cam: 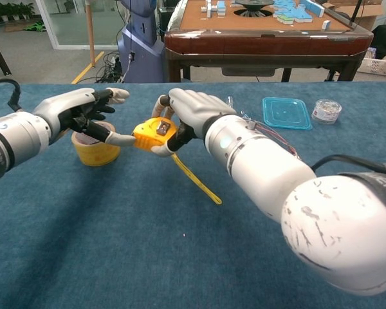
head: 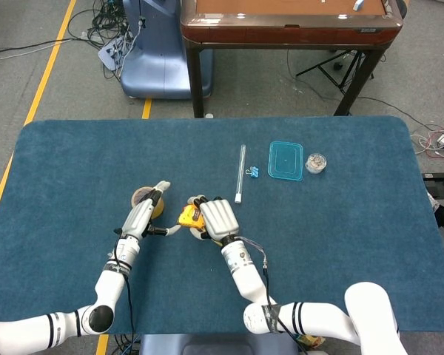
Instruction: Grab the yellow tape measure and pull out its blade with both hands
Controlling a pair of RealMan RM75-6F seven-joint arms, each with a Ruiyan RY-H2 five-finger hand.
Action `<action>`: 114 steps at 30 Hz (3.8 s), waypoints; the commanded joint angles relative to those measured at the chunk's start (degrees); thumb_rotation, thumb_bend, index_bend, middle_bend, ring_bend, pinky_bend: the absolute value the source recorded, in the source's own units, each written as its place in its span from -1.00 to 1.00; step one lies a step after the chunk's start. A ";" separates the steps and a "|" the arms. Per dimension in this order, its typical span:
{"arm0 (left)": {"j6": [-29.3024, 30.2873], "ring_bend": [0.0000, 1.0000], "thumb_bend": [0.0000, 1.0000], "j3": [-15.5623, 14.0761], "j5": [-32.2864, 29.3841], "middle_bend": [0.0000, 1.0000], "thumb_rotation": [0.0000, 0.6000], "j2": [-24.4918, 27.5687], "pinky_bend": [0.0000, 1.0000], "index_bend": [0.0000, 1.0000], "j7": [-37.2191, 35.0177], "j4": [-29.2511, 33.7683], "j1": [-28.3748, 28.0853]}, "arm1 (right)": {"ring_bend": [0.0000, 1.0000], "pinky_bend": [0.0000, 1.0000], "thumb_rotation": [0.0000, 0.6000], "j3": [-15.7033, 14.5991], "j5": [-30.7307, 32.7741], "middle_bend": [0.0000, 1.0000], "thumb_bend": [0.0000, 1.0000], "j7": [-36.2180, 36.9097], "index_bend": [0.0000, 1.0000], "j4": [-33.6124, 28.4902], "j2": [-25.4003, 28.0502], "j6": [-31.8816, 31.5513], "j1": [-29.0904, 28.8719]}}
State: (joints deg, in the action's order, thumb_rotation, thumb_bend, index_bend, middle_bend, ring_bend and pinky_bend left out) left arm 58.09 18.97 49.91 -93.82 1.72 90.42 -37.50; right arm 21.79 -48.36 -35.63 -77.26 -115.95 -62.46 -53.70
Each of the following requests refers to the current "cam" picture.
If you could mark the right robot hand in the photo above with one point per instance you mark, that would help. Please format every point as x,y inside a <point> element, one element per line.
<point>199,106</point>

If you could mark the blue grey machine base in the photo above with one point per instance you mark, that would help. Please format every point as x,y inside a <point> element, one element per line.
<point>141,58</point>

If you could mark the wooden pole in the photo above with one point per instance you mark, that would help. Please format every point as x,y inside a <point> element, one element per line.
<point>90,32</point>

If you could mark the black round table centerpiece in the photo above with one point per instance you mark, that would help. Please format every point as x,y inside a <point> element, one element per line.
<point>253,6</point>

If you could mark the blue white mahjong tile stack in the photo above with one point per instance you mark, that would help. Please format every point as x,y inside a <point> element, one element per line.
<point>216,8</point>

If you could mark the blue mahjong tile pile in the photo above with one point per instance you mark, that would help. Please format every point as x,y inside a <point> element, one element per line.
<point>292,11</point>

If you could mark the white framed glass partition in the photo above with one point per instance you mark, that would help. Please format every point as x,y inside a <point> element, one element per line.
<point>48,25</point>

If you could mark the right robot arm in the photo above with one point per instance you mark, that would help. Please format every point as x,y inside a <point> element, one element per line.
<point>260,161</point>

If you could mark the brown mahjong table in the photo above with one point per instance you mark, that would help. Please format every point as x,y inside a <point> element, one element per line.
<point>260,42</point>

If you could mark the yellow packing tape roll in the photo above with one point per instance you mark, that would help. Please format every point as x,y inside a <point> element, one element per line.
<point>96,154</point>

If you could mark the single blue mahjong tile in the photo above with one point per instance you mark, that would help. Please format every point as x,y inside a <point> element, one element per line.
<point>326,24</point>

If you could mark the white plastic basket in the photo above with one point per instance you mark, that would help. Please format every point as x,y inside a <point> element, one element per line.
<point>381,67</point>

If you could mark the blue felt table cloth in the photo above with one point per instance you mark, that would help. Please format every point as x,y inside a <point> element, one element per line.
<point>115,241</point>

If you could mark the clear jar of paper clips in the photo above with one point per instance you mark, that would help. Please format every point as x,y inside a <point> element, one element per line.
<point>326,112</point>

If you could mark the green item on floor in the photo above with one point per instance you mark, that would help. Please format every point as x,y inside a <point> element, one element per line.
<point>34,26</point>

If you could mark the cardboard box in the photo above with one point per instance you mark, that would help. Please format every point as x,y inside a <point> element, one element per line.
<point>370,11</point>

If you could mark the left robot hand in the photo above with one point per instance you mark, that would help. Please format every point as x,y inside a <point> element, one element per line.
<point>61,104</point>

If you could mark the potted green plants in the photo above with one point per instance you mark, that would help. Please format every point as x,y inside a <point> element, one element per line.
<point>9,11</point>

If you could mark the yellow tape measure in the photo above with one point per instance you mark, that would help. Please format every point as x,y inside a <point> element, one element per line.
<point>148,135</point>

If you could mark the teal plastic lid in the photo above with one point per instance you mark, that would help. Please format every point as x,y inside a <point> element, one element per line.
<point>286,112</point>

